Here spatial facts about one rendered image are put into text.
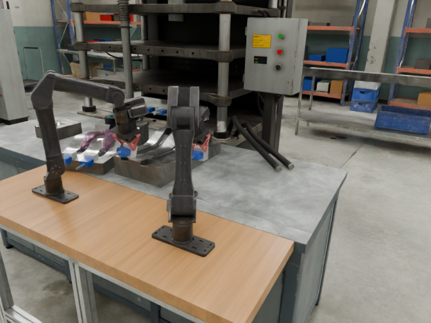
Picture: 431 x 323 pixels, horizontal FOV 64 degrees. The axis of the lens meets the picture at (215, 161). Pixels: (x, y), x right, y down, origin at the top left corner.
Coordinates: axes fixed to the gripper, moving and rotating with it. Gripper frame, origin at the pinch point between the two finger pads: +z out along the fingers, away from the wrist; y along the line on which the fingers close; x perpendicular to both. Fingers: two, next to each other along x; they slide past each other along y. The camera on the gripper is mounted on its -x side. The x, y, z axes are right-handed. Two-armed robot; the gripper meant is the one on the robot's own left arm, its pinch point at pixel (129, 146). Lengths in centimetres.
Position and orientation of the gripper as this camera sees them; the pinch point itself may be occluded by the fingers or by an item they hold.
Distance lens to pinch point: 150.1
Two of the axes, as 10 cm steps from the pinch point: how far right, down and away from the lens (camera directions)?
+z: 0.0, 7.1, 7.1
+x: -5.3, 6.0, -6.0
